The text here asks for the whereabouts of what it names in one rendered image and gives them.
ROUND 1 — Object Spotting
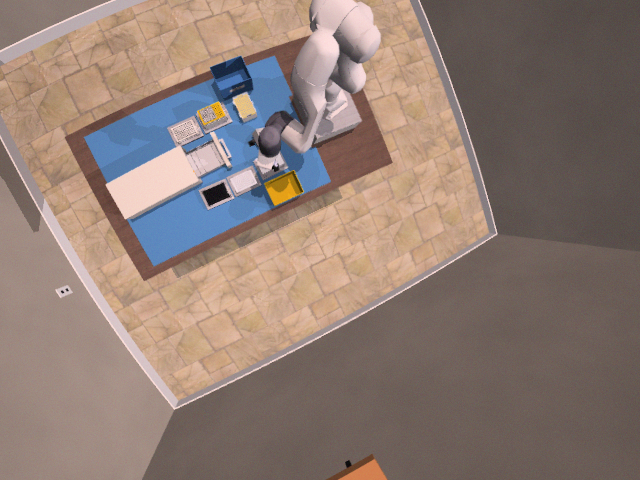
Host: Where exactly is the blue bench mat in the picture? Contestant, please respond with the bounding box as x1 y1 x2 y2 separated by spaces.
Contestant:
84 56 331 266

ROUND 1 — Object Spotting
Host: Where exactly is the blue open-top bin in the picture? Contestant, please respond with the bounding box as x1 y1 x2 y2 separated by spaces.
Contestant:
209 56 254 101

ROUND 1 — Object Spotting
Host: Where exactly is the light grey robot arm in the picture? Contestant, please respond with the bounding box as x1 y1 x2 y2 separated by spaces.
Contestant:
257 0 381 170

